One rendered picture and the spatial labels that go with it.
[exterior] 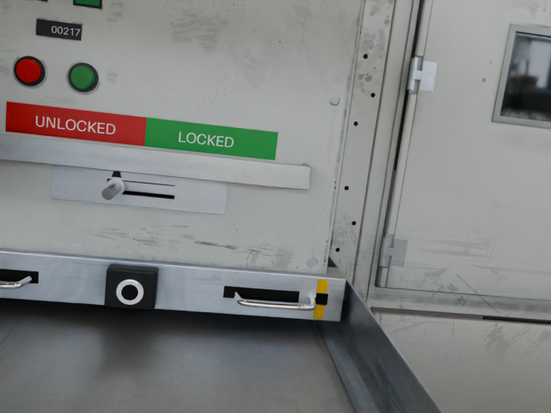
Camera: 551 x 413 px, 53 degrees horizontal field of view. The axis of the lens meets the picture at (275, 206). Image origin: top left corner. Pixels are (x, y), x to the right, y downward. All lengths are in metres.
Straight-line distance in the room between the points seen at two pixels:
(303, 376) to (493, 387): 0.58
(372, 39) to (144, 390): 0.64
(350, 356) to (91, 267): 0.33
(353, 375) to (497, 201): 0.49
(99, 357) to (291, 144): 0.33
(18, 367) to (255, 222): 0.31
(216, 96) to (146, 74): 0.09
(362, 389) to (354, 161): 0.44
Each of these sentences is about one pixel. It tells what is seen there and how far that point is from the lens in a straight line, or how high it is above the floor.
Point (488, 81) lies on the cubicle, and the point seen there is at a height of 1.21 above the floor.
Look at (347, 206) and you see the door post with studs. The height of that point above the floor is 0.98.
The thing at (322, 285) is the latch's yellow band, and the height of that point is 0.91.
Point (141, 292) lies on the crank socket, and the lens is 0.69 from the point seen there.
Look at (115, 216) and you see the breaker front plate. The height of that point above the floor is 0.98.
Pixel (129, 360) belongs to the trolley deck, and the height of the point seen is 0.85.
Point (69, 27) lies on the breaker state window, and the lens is 0.70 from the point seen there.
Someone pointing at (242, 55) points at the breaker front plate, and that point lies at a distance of 0.68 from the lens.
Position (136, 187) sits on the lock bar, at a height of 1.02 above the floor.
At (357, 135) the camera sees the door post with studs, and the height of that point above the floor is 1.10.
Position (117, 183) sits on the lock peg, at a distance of 0.69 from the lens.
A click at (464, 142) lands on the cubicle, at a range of 0.99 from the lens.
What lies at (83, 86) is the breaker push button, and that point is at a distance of 0.69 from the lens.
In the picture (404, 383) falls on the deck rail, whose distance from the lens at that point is 0.55.
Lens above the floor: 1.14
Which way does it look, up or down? 11 degrees down
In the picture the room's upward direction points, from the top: 7 degrees clockwise
